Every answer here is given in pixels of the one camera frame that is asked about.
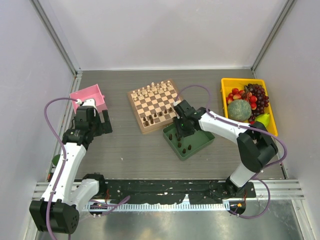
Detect green plastic tray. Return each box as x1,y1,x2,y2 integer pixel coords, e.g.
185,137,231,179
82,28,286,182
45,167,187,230
162,124,215,161

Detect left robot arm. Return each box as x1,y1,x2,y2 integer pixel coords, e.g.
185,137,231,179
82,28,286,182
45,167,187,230
29,105,113,235

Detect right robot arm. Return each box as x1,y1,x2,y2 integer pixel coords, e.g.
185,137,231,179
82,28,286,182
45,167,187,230
173,100,278,197

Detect light chess pieces row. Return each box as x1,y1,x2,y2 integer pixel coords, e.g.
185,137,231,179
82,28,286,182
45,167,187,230
128,79,177,101

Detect pink plastic box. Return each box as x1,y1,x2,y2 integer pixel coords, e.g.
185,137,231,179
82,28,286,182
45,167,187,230
69,84,108,113

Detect wooden chessboard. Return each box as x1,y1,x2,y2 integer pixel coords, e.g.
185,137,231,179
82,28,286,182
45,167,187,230
127,79,183,134

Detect yellow fruit bin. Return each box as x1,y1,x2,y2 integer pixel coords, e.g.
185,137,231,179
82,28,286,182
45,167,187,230
221,78,278,136

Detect green melon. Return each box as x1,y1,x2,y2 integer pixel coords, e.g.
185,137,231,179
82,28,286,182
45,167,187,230
227,99,252,122

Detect red cherries cluster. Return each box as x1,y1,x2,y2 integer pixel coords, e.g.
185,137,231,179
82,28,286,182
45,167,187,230
226,87,258,110

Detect green pear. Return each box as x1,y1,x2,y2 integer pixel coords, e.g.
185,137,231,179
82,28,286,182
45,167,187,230
255,113,271,128

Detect purple grape bunch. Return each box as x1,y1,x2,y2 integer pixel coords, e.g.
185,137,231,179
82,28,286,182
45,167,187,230
244,83,270,120

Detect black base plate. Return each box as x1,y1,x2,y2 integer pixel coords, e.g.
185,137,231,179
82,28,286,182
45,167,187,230
104,179,257,205

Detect aluminium frame rail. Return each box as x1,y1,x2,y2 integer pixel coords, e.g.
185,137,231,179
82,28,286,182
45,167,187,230
29,175,304,216

